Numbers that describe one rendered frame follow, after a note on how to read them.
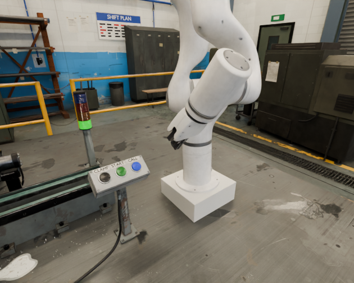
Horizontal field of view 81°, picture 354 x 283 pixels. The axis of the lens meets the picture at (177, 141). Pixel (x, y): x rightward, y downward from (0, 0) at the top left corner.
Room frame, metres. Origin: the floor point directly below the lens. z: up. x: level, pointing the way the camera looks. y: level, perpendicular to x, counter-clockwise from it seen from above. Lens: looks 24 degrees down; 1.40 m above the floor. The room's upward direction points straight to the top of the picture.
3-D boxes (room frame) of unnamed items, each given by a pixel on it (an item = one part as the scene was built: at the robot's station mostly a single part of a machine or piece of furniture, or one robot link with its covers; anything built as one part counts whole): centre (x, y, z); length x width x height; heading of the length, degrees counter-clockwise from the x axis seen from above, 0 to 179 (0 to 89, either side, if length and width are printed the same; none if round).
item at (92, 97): (5.21, 2.28, 0.41); 0.52 x 0.47 x 0.82; 126
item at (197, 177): (0.76, -0.08, 0.97); 0.19 x 0.19 x 0.18
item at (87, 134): (1.02, 0.47, 1.01); 0.08 x 0.08 x 0.42; 38
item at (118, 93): (5.76, 1.65, 0.30); 0.39 x 0.39 x 0.60
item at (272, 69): (3.55, -1.54, 1.08); 0.22 x 0.02 x 0.31; 26
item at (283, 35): (7.05, -2.95, 1.18); 1.09 x 0.10 x 2.35; 36
